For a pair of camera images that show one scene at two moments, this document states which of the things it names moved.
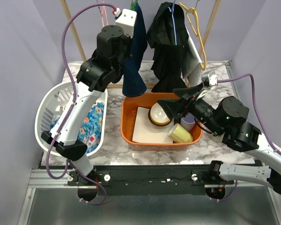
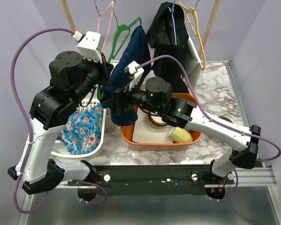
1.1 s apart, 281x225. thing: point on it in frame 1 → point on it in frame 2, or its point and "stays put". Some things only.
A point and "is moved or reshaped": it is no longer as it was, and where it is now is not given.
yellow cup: (180, 134) stays put
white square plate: (145, 131) stays put
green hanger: (133, 5) is moved or reshaped
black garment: (167, 33) stays put
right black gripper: (171, 106) → (120, 95)
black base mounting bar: (150, 180) stays put
